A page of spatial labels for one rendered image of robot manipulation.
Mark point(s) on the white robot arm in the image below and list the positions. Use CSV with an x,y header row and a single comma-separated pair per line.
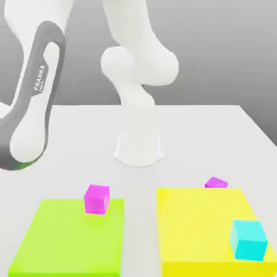
x,y
138,65

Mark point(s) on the small magenta cube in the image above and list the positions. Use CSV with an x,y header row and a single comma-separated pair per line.
x,y
97,200
216,183

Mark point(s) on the small cyan cube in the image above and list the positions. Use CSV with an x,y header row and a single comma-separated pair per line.
x,y
248,241

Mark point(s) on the large yellow box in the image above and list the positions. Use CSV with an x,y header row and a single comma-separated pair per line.
x,y
194,227

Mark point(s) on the large lime green box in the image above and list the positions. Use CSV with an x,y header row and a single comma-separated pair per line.
x,y
65,238

